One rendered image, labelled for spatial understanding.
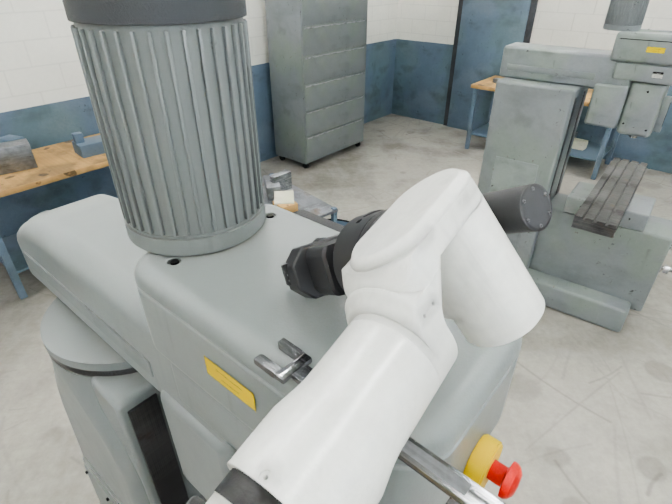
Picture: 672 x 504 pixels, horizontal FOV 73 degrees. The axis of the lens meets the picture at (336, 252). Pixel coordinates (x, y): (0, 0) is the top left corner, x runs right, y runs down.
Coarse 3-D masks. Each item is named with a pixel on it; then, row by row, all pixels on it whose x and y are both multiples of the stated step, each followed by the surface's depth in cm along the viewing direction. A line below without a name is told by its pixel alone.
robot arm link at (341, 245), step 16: (352, 224) 41; (320, 240) 49; (336, 240) 42; (352, 240) 39; (288, 256) 48; (304, 256) 46; (320, 256) 44; (336, 256) 41; (288, 272) 47; (304, 272) 46; (320, 272) 45; (336, 272) 41; (304, 288) 46; (320, 288) 46; (336, 288) 44
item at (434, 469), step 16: (288, 352) 45; (272, 368) 43; (288, 368) 43; (304, 368) 43; (416, 448) 36; (416, 464) 35; (432, 464) 35; (448, 464) 35; (432, 480) 34; (448, 480) 34; (464, 480) 34; (464, 496) 33; (480, 496) 33
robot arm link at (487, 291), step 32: (512, 192) 33; (544, 192) 33; (480, 224) 30; (512, 224) 33; (544, 224) 33; (448, 256) 30; (480, 256) 30; (512, 256) 31; (448, 288) 31; (480, 288) 31; (512, 288) 31; (480, 320) 32; (512, 320) 31
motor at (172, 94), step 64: (64, 0) 48; (128, 0) 45; (192, 0) 46; (128, 64) 48; (192, 64) 50; (128, 128) 52; (192, 128) 53; (256, 128) 63; (128, 192) 58; (192, 192) 57; (256, 192) 64
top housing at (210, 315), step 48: (288, 240) 64; (144, 288) 59; (192, 288) 55; (240, 288) 55; (288, 288) 55; (192, 336) 55; (240, 336) 48; (288, 336) 48; (336, 336) 48; (240, 384) 51; (288, 384) 44; (480, 384) 43; (432, 432) 39; (480, 432) 48
